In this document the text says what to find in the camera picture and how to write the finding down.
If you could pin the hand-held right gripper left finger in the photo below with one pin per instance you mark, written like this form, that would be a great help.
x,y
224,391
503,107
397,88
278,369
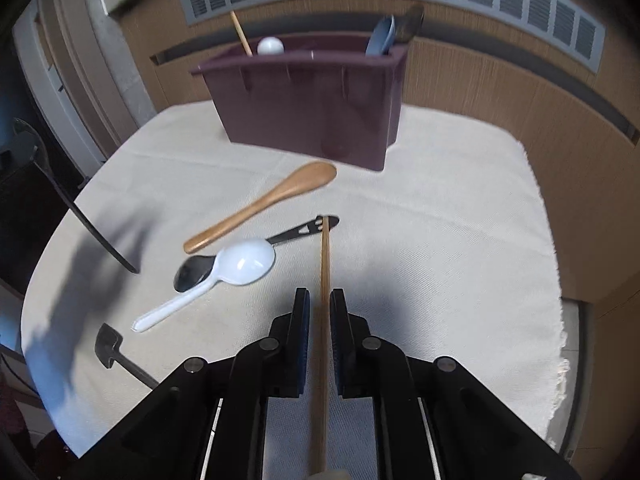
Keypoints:
x,y
301,340

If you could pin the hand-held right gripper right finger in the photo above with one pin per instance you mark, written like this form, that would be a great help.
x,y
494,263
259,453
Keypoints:
x,y
336,340

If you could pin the wooden chopstick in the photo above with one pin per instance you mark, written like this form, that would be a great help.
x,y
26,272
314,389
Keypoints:
x,y
324,270
241,34

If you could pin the maroon plastic utensil bin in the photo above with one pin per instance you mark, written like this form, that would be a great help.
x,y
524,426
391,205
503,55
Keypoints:
x,y
310,105

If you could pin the white ball-ended utensil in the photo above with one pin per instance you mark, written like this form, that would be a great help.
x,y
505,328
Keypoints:
x,y
270,46

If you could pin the blue-grey rice paddle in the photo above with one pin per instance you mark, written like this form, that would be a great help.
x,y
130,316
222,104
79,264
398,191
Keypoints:
x,y
382,35

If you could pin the black slotted spoon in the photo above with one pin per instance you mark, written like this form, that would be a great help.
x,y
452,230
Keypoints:
x,y
25,140

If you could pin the white plastic spoon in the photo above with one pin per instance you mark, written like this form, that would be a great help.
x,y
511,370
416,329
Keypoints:
x,y
245,262

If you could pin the cream woven tablecloth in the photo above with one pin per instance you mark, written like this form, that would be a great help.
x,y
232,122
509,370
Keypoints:
x,y
425,260

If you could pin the metal spoon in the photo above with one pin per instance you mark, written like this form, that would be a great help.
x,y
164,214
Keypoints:
x,y
192,272

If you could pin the wooden spoon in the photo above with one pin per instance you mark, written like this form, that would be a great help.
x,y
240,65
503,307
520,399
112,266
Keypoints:
x,y
310,177

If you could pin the small black spatula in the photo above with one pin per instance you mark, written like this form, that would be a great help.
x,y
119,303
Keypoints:
x,y
107,342

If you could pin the white cabinet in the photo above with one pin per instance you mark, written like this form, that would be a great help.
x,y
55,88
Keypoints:
x,y
65,110

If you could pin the long grey vent grille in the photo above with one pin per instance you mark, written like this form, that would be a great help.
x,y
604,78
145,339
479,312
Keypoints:
x,y
545,5

